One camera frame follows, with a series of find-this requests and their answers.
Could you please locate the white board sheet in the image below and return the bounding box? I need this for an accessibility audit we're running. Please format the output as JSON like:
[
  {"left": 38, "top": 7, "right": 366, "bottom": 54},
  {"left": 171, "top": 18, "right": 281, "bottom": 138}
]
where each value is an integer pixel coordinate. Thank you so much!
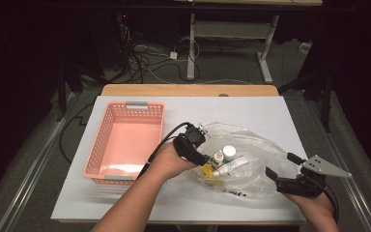
[{"left": 50, "top": 95, "right": 308, "bottom": 223}]

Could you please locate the black floor cable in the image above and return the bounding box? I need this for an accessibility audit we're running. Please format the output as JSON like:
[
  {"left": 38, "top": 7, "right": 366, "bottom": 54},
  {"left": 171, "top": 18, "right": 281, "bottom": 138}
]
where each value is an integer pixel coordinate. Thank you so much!
[{"left": 59, "top": 102, "right": 95, "bottom": 165}]

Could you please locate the clear plastic bag smiley print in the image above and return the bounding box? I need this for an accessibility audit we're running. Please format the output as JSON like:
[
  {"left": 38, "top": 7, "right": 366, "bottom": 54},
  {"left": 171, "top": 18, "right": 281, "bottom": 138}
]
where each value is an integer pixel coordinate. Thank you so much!
[{"left": 189, "top": 121, "right": 299, "bottom": 198}]

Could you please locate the metal floor rail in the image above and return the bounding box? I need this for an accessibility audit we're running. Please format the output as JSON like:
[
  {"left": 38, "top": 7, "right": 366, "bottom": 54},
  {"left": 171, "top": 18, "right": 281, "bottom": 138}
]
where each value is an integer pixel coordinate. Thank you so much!
[
  {"left": 302, "top": 100, "right": 371, "bottom": 232},
  {"left": 0, "top": 93, "right": 78, "bottom": 232}
]

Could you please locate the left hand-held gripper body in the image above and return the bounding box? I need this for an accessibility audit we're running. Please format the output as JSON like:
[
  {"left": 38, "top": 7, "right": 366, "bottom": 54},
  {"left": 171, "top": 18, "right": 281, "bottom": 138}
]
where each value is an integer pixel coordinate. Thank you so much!
[{"left": 173, "top": 124, "right": 207, "bottom": 161}]

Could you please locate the black stand leg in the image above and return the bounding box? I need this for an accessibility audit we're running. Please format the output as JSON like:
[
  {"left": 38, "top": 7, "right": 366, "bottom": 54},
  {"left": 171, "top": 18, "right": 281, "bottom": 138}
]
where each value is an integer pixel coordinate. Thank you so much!
[
  {"left": 56, "top": 61, "right": 88, "bottom": 122},
  {"left": 278, "top": 64, "right": 332, "bottom": 133}
]

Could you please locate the white metal desk frame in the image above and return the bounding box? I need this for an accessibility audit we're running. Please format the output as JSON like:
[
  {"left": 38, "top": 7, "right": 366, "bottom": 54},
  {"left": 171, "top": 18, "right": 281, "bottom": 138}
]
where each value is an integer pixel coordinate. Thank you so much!
[{"left": 186, "top": 13, "right": 279, "bottom": 85}]

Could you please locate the white ointment tube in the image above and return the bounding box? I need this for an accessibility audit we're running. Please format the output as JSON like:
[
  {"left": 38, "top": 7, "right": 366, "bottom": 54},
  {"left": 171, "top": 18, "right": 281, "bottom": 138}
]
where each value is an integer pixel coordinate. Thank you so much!
[{"left": 213, "top": 156, "right": 249, "bottom": 177}]

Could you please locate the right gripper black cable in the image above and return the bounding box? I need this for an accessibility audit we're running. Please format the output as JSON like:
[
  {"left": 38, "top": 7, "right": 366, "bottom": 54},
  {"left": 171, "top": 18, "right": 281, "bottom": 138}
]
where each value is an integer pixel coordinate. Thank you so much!
[{"left": 322, "top": 185, "right": 340, "bottom": 223}]

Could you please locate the person's left hand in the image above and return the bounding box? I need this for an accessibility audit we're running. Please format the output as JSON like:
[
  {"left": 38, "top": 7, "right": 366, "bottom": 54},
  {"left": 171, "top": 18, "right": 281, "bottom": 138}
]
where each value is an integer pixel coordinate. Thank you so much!
[{"left": 146, "top": 143, "right": 197, "bottom": 182}]

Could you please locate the small white box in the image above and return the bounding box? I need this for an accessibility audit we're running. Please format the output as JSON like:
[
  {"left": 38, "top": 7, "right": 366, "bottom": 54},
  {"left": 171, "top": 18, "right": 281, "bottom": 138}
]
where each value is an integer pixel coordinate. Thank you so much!
[{"left": 299, "top": 42, "right": 313, "bottom": 55}]

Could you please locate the pink plastic basket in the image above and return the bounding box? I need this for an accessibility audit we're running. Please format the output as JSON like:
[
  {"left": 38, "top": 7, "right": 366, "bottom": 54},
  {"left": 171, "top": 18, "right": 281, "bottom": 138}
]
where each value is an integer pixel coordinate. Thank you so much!
[{"left": 82, "top": 101, "right": 166, "bottom": 187}]

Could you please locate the tangle of floor cables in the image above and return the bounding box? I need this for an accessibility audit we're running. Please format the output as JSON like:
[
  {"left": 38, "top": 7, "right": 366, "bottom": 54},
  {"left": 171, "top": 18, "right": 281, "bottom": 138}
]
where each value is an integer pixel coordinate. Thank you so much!
[{"left": 119, "top": 22, "right": 201, "bottom": 85}]

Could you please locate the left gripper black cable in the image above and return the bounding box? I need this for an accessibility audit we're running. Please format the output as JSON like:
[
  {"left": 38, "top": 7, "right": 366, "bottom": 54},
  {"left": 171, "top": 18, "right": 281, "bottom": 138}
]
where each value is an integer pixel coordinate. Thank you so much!
[{"left": 136, "top": 121, "right": 192, "bottom": 180}]

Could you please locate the white-capped small jar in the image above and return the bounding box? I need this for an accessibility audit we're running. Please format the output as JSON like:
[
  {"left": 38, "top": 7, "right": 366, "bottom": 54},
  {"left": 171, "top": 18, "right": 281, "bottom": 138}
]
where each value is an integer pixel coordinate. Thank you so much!
[{"left": 221, "top": 144, "right": 237, "bottom": 163}]

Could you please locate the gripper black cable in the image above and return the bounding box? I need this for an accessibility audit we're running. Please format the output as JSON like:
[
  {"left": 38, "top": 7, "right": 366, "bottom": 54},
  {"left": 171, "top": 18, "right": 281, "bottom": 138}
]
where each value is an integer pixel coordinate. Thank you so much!
[
  {"left": 136, "top": 121, "right": 192, "bottom": 180},
  {"left": 322, "top": 185, "right": 340, "bottom": 223}
]

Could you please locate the person's right hand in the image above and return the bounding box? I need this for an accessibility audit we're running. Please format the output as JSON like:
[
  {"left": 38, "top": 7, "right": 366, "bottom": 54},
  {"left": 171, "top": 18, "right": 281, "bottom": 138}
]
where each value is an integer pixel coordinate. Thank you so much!
[{"left": 283, "top": 189, "right": 335, "bottom": 217}]

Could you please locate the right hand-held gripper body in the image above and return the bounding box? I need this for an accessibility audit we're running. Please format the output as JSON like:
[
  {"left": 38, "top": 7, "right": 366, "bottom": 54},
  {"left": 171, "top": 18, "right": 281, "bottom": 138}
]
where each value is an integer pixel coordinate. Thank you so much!
[{"left": 276, "top": 155, "right": 353, "bottom": 198}]

